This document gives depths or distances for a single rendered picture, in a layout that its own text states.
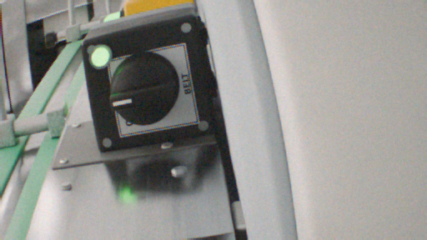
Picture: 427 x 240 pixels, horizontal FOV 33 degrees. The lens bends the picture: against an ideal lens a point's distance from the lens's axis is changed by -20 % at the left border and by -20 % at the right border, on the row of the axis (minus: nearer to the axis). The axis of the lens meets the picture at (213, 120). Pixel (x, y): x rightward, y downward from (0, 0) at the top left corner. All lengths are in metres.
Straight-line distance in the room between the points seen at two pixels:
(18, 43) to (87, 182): 1.70
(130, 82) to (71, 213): 0.11
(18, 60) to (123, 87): 1.69
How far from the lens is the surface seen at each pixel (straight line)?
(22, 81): 2.22
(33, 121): 0.71
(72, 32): 1.30
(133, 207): 0.45
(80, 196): 0.49
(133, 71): 0.52
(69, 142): 0.60
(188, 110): 0.55
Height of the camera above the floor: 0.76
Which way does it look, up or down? level
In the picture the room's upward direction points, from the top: 100 degrees counter-clockwise
